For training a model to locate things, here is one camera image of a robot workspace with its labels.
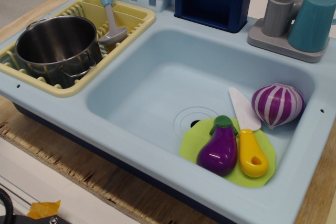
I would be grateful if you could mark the stainless steel pot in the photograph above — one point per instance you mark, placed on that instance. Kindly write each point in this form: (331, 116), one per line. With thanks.
(60, 49)

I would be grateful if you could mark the yellow dish drying rack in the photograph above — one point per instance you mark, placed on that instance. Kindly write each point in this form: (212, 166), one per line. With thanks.
(136, 19)

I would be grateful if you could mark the light blue toy sink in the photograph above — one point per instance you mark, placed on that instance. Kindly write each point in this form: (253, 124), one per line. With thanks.
(138, 107)

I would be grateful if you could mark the green plastic plate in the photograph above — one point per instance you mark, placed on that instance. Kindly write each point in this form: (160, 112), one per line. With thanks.
(197, 136)

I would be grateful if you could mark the grey toy faucet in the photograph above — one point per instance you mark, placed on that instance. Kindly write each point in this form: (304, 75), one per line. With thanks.
(272, 32)

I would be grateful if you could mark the purple toy eggplant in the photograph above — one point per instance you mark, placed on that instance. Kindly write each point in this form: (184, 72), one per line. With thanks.
(219, 154)

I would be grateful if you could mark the yellow tape piece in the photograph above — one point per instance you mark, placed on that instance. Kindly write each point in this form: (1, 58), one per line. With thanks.
(39, 210)

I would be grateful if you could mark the purple striped toy onion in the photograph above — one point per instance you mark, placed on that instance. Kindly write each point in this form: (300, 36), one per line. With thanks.
(277, 104)

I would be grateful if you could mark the teal plastic cup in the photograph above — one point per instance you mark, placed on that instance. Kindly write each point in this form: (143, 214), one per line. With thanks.
(310, 31)

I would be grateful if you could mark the grey spoon with blue handle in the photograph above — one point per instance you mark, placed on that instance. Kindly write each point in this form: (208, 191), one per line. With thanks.
(114, 34)

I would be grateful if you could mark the black metal bracket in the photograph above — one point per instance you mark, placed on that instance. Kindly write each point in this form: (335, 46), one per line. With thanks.
(47, 220)

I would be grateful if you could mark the toy knife with yellow handle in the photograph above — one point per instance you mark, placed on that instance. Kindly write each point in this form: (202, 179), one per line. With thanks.
(252, 160)

